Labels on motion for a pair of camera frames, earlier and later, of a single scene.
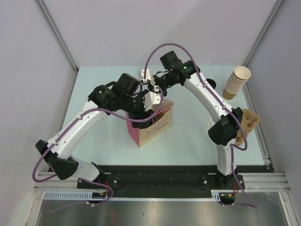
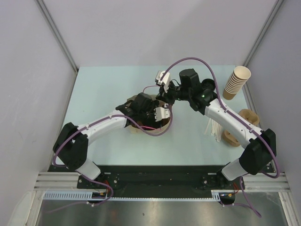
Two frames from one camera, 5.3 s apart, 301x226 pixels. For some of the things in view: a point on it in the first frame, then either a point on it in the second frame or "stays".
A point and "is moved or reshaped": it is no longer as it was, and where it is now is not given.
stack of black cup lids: [211, 83] stays
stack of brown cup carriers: [249, 120] stays
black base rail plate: [162, 181] stays
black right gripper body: [164, 82] -> [177, 92]
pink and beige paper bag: [162, 121] is moved or reshaped
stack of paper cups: [240, 75] stays
